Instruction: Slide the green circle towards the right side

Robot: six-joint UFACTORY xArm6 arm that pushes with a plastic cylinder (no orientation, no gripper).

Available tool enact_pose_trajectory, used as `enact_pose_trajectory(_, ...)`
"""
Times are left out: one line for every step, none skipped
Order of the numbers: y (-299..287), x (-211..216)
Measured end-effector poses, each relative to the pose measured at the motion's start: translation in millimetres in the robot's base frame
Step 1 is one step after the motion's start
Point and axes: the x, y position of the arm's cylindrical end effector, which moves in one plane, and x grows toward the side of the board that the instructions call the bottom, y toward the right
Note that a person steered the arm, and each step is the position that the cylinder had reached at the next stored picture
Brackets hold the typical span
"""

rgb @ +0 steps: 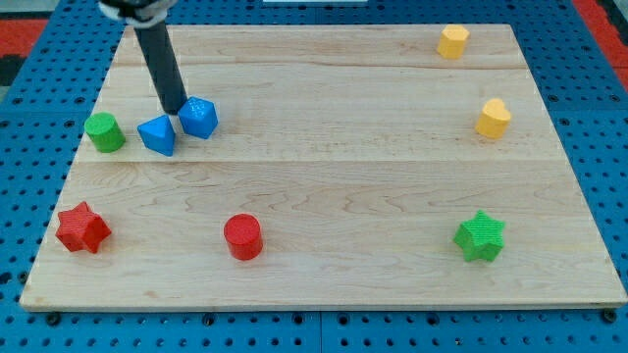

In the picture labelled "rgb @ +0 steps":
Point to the white black rod mount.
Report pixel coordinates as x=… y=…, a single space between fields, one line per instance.
x=136 y=12

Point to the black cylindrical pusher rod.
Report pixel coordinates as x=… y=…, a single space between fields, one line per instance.
x=157 y=50

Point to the blue cube block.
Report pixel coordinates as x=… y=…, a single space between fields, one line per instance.
x=198 y=117

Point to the blue triangle block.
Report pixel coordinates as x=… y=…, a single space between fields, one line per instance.
x=158 y=135

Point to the green cylinder block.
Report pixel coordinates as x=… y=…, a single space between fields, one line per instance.
x=104 y=132

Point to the red cylinder block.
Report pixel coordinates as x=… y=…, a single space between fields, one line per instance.
x=244 y=236

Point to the red star block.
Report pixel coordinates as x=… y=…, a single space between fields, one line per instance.
x=82 y=229

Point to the light wooden board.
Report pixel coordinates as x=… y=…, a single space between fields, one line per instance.
x=354 y=146

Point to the yellow hexagon block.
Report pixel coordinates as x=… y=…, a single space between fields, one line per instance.
x=453 y=41

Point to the yellow heart block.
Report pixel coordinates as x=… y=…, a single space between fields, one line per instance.
x=494 y=119

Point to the green star block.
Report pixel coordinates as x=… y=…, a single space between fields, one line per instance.
x=480 y=238

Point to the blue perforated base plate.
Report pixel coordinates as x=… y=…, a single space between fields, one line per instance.
x=56 y=88

